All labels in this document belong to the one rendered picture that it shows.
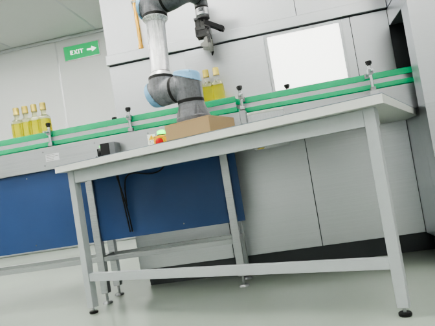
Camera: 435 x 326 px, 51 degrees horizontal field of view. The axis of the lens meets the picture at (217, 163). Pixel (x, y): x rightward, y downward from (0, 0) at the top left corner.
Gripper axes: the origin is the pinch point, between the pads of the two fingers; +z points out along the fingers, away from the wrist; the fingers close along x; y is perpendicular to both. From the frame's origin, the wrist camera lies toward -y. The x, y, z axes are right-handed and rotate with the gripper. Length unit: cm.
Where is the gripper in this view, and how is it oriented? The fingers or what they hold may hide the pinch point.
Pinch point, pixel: (212, 51)
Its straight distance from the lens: 256.9
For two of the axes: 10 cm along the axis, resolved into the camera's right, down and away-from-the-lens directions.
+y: -9.7, 1.6, 1.6
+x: -1.6, -0.1, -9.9
